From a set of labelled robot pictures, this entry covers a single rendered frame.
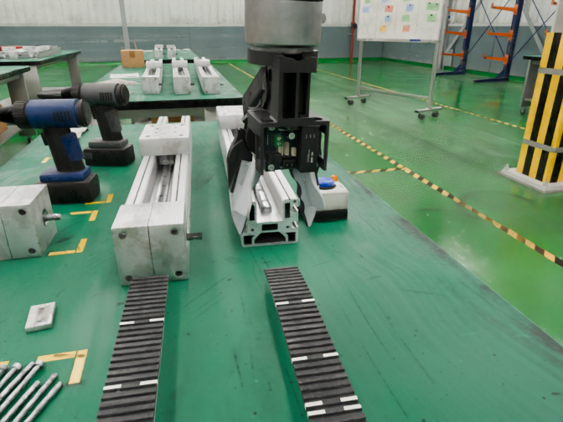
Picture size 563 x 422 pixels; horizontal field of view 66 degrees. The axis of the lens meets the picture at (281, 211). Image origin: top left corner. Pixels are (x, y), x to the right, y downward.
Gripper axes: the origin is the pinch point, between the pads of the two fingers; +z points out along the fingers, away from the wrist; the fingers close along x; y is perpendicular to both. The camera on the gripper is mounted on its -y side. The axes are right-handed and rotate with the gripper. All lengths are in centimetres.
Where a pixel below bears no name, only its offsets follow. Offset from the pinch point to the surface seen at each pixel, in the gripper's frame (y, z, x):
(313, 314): 7.1, 9.8, 3.3
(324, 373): 16.3, 9.7, 1.0
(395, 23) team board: -525, -14, 322
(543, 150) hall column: -199, 66, 270
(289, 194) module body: -20.1, 5.6, 8.7
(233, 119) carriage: -75, 5, 9
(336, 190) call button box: -25.8, 8.1, 20.3
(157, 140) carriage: -53, 4, -12
